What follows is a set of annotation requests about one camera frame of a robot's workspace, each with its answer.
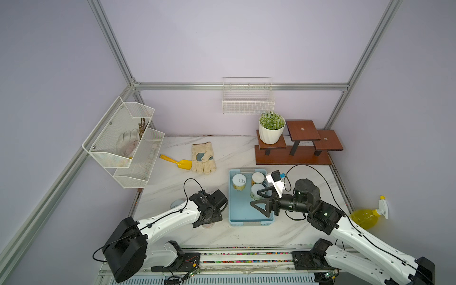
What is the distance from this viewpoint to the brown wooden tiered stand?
0.94m

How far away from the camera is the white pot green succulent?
34.6 inches

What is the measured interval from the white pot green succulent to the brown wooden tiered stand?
72mm

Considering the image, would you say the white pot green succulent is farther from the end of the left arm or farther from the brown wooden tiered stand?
the end of the left arm
